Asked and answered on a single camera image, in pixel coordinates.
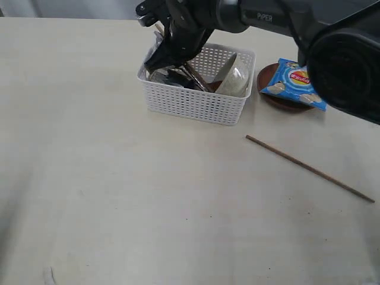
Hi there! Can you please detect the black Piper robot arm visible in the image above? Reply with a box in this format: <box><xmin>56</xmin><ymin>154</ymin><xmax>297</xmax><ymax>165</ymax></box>
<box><xmin>135</xmin><ymin>0</ymin><xmax>379</xmax><ymax>124</ymax></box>

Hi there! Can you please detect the speckled white ceramic bowl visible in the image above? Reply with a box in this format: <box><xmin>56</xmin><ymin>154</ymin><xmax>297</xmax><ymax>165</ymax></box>
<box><xmin>214</xmin><ymin>53</ymin><xmax>249</xmax><ymax>97</ymax></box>

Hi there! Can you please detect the white perforated plastic basket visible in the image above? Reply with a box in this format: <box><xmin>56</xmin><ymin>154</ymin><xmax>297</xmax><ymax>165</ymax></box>
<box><xmin>137</xmin><ymin>43</ymin><xmax>256</xmax><ymax>126</ymax></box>

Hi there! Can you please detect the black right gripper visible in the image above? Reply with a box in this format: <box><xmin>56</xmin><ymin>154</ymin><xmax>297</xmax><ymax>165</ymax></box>
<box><xmin>144</xmin><ymin>1</ymin><xmax>219</xmax><ymax>71</ymax></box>

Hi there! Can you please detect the brown wooden chopstick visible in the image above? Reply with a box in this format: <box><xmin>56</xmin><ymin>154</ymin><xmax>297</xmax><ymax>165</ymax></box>
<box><xmin>154</xmin><ymin>22</ymin><xmax>213</xmax><ymax>91</ymax></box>
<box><xmin>245</xmin><ymin>135</ymin><xmax>375</xmax><ymax>204</ymax></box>

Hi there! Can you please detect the brown wooden plate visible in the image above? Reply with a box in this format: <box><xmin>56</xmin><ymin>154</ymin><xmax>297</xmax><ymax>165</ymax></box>
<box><xmin>256</xmin><ymin>63</ymin><xmax>313</xmax><ymax>113</ymax></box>

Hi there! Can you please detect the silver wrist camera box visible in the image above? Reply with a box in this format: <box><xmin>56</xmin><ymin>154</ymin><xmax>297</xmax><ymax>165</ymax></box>
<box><xmin>135</xmin><ymin>0</ymin><xmax>170</xmax><ymax>27</ymax></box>

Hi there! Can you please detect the silver metal cup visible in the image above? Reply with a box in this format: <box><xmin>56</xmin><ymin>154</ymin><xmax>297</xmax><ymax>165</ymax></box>
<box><xmin>148</xmin><ymin>67</ymin><xmax>205</xmax><ymax>91</ymax></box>

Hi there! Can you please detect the blue Lay's chips bag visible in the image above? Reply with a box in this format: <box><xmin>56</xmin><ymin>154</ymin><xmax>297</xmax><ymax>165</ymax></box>
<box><xmin>261</xmin><ymin>58</ymin><xmax>327</xmax><ymax>112</ymax></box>

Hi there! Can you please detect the brown wooden spoon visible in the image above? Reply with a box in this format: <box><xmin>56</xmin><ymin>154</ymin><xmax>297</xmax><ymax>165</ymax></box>
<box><xmin>206</xmin><ymin>81</ymin><xmax>222</xmax><ymax>93</ymax></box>

